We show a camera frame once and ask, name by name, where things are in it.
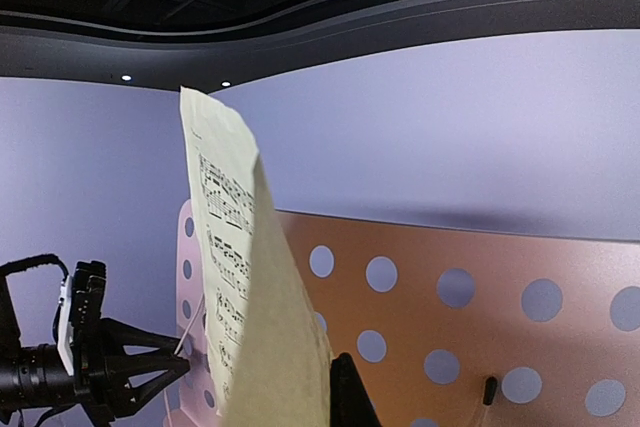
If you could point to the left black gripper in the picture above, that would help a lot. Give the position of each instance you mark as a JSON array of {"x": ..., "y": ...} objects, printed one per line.
[{"x": 133, "y": 352}]

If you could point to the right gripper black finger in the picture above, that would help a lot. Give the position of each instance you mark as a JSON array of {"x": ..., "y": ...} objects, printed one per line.
[{"x": 350, "y": 405}]

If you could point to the yellow sheet music page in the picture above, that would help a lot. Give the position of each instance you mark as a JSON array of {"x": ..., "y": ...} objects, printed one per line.
[{"x": 269, "y": 358}]

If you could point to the pink music stand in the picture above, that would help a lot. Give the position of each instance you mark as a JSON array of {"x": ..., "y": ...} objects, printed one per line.
[{"x": 451, "y": 327}]

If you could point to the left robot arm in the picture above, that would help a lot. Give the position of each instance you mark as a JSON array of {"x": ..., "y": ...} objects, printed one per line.
[{"x": 110, "y": 369}]

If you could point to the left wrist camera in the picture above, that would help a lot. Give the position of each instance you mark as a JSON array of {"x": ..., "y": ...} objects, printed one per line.
[{"x": 79, "y": 310}]

